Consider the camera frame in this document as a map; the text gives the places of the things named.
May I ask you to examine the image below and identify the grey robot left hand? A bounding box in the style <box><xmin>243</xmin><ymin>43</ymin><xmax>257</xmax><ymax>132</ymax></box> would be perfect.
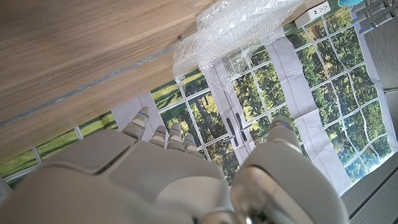
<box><xmin>351</xmin><ymin>0</ymin><xmax>398</xmax><ymax>35</ymax></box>

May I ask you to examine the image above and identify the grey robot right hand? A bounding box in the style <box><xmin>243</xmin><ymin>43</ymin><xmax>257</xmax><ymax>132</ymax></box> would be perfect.
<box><xmin>0</xmin><ymin>106</ymin><xmax>351</xmax><ymax>224</ymax></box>

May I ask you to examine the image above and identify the clear bubble wrap sheet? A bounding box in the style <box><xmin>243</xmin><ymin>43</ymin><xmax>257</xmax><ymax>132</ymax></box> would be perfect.
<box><xmin>172</xmin><ymin>0</ymin><xmax>307</xmax><ymax>94</ymax></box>

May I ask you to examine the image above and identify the white power strip box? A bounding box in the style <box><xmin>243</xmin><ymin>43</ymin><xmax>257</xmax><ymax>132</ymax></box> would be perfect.
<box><xmin>294</xmin><ymin>1</ymin><xmax>331</xmax><ymax>29</ymax></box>

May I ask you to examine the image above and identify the printed garden window backdrop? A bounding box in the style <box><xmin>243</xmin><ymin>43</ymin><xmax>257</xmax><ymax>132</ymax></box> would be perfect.
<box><xmin>0</xmin><ymin>6</ymin><xmax>398</xmax><ymax>194</ymax></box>

